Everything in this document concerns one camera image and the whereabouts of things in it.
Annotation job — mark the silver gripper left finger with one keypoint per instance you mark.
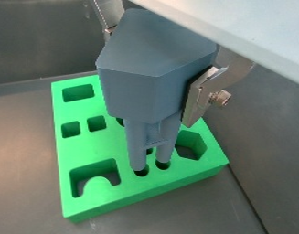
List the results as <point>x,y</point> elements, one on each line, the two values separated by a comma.
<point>109,11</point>

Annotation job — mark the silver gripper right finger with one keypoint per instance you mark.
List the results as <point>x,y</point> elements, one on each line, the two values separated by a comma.
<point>208,89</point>

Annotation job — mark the blue three prong object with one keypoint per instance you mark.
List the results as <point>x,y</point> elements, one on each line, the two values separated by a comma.
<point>146,67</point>

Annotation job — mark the green shape sorter board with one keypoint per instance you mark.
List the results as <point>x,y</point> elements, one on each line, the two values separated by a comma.
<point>98,182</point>

